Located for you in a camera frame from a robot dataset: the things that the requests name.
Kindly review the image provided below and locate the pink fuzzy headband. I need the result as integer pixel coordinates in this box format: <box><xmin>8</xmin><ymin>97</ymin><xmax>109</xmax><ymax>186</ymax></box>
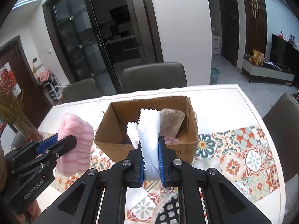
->
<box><xmin>57</xmin><ymin>113</ymin><xmax>95</xmax><ymax>176</ymax></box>

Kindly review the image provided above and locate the white floor appliance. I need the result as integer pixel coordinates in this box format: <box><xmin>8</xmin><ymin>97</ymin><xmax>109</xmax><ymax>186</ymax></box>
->
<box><xmin>211</xmin><ymin>34</ymin><xmax>222</xmax><ymax>55</ymax></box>

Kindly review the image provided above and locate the pink fuzzy cloth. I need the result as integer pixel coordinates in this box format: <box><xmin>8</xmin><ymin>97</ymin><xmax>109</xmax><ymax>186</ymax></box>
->
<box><xmin>161</xmin><ymin>136</ymin><xmax>187</xmax><ymax>145</ymax></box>

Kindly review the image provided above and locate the grey dining chair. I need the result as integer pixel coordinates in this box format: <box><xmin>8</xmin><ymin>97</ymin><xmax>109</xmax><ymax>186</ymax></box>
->
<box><xmin>122</xmin><ymin>62</ymin><xmax>188</xmax><ymax>94</ymax></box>
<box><xmin>262</xmin><ymin>93</ymin><xmax>299</xmax><ymax>192</ymax></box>
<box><xmin>62</xmin><ymin>78</ymin><xmax>102</xmax><ymax>103</ymax></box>

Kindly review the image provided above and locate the glass vase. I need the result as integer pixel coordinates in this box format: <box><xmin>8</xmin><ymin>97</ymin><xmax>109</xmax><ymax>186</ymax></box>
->
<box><xmin>14</xmin><ymin>121</ymin><xmax>44</xmax><ymax>141</ymax></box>

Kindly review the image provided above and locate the teal waste bin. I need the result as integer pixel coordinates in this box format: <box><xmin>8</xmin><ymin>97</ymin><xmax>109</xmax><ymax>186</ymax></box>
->
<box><xmin>210</xmin><ymin>67</ymin><xmax>220</xmax><ymax>84</ymax></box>

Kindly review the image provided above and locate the person's left hand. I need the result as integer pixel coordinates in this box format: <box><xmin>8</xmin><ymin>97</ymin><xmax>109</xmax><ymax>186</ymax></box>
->
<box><xmin>14</xmin><ymin>200</ymin><xmax>42</xmax><ymax>224</ymax></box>

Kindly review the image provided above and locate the wood slat wall panel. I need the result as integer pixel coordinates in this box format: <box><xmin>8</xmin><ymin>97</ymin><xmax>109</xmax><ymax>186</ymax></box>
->
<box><xmin>241</xmin><ymin>0</ymin><xmax>268</xmax><ymax>56</ymax></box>

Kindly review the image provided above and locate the black white patterned pouch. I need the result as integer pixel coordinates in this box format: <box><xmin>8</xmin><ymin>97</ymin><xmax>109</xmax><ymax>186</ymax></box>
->
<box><xmin>149</xmin><ymin>191</ymin><xmax>185</xmax><ymax>224</ymax></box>

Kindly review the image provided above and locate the yellow paper bag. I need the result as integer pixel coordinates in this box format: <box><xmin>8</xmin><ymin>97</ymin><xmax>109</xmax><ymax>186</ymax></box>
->
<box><xmin>252</xmin><ymin>49</ymin><xmax>263</xmax><ymax>66</ymax></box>

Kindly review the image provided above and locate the cardboard box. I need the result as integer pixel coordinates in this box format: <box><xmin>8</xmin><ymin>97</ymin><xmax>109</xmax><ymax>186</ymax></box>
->
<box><xmin>94</xmin><ymin>96</ymin><xmax>199</xmax><ymax>166</ymax></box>

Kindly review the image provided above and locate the grey patterned pouch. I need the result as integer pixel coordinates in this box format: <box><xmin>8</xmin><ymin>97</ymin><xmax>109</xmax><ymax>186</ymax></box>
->
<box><xmin>159</xmin><ymin>108</ymin><xmax>186</xmax><ymax>138</ymax></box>

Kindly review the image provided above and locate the person's left forearm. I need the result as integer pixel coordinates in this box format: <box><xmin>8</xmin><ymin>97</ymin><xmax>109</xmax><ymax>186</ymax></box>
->
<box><xmin>0</xmin><ymin>142</ymin><xmax>6</xmax><ymax>192</ymax></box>

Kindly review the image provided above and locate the dried flowers bouquet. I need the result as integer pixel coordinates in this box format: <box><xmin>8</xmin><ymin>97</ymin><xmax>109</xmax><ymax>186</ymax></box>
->
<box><xmin>0</xmin><ymin>65</ymin><xmax>35</xmax><ymax>133</ymax></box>

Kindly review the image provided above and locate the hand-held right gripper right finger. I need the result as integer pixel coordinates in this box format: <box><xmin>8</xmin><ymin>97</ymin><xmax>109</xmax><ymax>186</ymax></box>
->
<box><xmin>158</xmin><ymin>136</ymin><xmax>265</xmax><ymax>224</ymax></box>

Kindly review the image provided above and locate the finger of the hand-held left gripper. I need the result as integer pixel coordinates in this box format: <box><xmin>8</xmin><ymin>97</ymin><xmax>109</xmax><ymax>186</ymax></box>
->
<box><xmin>44</xmin><ymin>135</ymin><xmax>78</xmax><ymax>162</ymax></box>
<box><xmin>35</xmin><ymin>133</ymin><xmax>60</xmax><ymax>155</ymax></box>

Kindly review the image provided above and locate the sliding glass door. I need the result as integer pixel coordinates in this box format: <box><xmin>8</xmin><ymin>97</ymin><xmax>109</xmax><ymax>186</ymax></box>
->
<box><xmin>43</xmin><ymin>0</ymin><xmax>164</xmax><ymax>94</ymax></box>

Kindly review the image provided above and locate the brown entrance door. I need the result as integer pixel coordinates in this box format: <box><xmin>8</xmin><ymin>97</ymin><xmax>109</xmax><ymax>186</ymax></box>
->
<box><xmin>0</xmin><ymin>35</ymin><xmax>53</xmax><ymax>122</ymax></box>

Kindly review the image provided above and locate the black television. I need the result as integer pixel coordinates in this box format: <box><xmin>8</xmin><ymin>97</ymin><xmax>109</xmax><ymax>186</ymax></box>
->
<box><xmin>271</xmin><ymin>33</ymin><xmax>299</xmax><ymax>75</ymax></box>

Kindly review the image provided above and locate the television cabinet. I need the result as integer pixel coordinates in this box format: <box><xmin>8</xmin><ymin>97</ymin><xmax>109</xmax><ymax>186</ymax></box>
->
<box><xmin>241</xmin><ymin>57</ymin><xmax>295</xmax><ymax>83</ymax></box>

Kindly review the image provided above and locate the white shoe rack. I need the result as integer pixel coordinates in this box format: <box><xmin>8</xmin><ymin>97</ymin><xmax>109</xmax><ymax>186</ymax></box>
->
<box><xmin>35</xmin><ymin>70</ymin><xmax>63</xmax><ymax>105</ymax></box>

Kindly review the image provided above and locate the gold wall ornament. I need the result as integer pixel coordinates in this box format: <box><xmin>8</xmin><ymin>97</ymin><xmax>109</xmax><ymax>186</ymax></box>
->
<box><xmin>251</xmin><ymin>0</ymin><xmax>259</xmax><ymax>18</ymax></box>

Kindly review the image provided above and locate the dark wooden door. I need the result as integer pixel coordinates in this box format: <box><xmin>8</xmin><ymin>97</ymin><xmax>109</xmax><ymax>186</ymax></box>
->
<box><xmin>217</xmin><ymin>0</ymin><xmax>246</xmax><ymax>68</ymax></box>

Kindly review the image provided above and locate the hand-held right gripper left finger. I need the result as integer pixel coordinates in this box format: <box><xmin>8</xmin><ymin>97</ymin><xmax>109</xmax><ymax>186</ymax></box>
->
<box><xmin>30</xmin><ymin>147</ymin><xmax>144</xmax><ymax>224</ymax></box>

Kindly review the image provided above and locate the white cloth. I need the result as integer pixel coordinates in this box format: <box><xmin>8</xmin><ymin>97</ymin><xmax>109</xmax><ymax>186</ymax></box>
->
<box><xmin>126</xmin><ymin>107</ymin><xmax>161</xmax><ymax>209</ymax></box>

